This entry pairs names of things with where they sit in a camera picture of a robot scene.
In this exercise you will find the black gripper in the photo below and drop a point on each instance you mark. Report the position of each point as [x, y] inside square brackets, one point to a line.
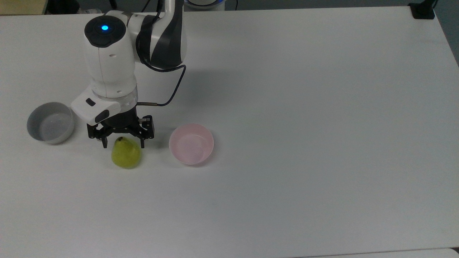
[123, 123]

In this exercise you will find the green pear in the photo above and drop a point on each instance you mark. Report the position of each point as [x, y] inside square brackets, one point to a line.
[125, 156]

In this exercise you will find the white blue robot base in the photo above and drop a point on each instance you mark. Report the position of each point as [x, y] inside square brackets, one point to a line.
[209, 3]

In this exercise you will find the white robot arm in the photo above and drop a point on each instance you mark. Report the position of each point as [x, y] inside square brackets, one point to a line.
[111, 64]

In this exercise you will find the pink bowl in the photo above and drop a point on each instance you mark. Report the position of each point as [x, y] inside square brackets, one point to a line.
[190, 145]

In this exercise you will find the grey bowl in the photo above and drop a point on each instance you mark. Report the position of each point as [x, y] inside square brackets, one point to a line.
[50, 123]

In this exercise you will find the black background object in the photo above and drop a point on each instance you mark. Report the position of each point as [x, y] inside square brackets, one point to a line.
[62, 6]

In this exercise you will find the yellow wooden board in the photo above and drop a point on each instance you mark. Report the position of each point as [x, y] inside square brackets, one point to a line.
[21, 6]

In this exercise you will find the black table clamp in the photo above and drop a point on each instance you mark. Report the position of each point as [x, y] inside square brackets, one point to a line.
[422, 10]

